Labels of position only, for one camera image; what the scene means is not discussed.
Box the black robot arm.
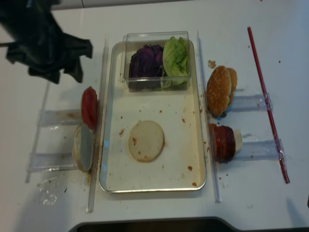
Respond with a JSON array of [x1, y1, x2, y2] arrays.
[[0, 0, 93, 84]]

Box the clear channel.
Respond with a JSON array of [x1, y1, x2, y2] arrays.
[[27, 152, 78, 172], [229, 94, 272, 112], [233, 139, 285, 161], [37, 109, 82, 127]]

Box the right lower clear channel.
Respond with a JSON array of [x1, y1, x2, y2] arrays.
[[233, 139, 285, 161]]

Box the left upper clear channel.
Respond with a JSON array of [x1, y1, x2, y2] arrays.
[[37, 109, 82, 127]]

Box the red tomato slices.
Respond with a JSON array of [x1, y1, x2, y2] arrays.
[[81, 87, 98, 130]]

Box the right upper clear channel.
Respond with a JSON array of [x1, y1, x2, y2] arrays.
[[229, 94, 272, 112]]

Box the long clear rail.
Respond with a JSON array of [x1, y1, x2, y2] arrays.
[[197, 32, 222, 203], [86, 38, 109, 213]]

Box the green lettuce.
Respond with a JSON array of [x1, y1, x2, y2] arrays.
[[162, 36, 189, 86]]

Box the purple lettuce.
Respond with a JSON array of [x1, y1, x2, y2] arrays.
[[128, 44, 163, 91]]

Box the white cheese slice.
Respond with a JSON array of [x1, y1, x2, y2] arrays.
[[233, 130, 243, 153]]

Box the bun bottom slice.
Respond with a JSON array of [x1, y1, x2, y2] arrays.
[[128, 120, 165, 162]]

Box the sesame bun top front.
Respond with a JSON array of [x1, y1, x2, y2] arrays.
[[206, 66, 232, 116]]

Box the red meat patty stack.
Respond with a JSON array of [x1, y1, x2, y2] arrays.
[[210, 124, 236, 163]]

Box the metal baking tray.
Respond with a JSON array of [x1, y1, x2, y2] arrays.
[[99, 43, 207, 193]]

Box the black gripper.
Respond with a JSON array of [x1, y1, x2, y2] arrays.
[[5, 14, 93, 84]]

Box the clear plastic container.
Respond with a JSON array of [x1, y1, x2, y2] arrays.
[[120, 31, 191, 92]]

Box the red straw rod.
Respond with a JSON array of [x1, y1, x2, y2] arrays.
[[247, 27, 290, 184]]

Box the right long clear rail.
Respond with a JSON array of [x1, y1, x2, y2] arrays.
[[197, 32, 222, 203]]

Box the left lower clear channel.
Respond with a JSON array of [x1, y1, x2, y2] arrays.
[[27, 152, 78, 172]]

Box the left long clear rail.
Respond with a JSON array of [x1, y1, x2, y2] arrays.
[[86, 38, 109, 213]]

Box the bun top behind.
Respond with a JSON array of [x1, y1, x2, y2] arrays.
[[227, 68, 238, 105]]

